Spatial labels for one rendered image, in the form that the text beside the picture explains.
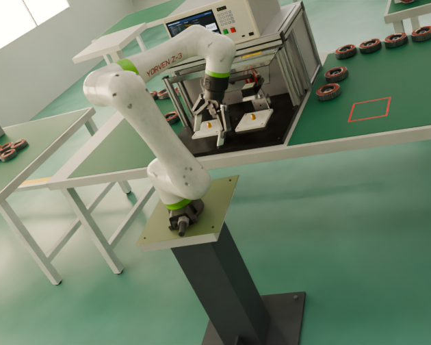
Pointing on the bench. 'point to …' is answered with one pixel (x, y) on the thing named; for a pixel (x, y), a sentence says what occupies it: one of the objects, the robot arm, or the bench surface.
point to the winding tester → (230, 16)
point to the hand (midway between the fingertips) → (208, 135)
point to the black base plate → (286, 110)
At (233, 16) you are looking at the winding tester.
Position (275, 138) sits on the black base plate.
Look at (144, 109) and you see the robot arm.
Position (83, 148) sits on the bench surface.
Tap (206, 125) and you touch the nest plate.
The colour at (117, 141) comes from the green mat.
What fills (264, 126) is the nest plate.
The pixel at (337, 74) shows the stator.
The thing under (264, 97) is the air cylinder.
